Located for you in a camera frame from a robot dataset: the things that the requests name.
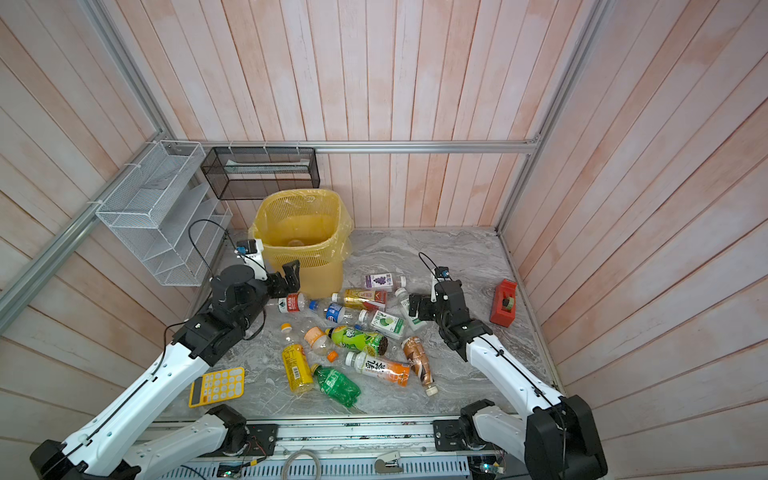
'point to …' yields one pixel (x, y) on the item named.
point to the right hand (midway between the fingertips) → (425, 295)
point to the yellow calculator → (217, 387)
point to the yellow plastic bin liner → (303, 225)
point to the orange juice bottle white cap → (377, 367)
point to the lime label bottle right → (414, 322)
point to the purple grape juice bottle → (385, 281)
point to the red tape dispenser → (503, 309)
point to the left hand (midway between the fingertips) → (283, 269)
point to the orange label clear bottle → (321, 343)
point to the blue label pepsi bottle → (345, 315)
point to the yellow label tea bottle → (296, 364)
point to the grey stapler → (388, 463)
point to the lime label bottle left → (383, 324)
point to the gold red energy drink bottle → (360, 299)
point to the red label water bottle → (293, 302)
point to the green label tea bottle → (366, 342)
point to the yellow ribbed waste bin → (315, 280)
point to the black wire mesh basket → (248, 172)
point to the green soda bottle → (336, 386)
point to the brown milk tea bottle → (417, 357)
